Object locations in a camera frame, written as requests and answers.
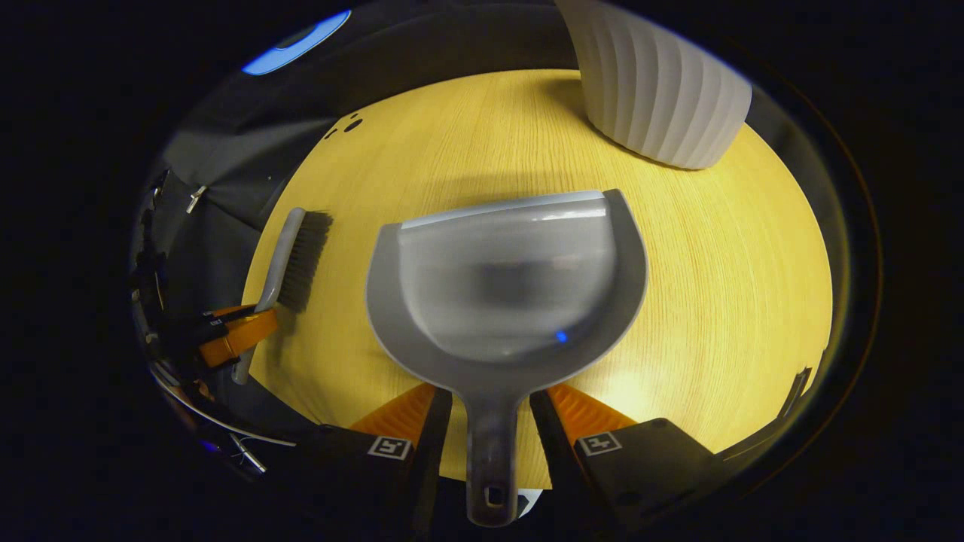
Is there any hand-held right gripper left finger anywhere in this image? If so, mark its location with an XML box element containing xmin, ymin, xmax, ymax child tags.
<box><xmin>300</xmin><ymin>382</ymin><xmax>454</xmax><ymax>542</ymax></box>

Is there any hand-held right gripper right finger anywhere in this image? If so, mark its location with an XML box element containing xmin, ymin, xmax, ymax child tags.
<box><xmin>529</xmin><ymin>383</ymin><xmax>730</xmax><ymax>537</ymax></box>

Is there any small grey broom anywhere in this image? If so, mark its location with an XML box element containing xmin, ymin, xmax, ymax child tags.
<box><xmin>231</xmin><ymin>206</ymin><xmax>335</xmax><ymax>387</ymax></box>

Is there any grey dustpan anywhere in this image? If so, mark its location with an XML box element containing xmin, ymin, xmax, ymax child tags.
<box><xmin>365</xmin><ymin>187</ymin><xmax>649</xmax><ymax>528</ymax></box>

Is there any white ribbed garbage bin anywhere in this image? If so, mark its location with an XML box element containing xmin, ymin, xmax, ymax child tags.
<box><xmin>553</xmin><ymin>0</ymin><xmax>755</xmax><ymax>171</ymax></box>

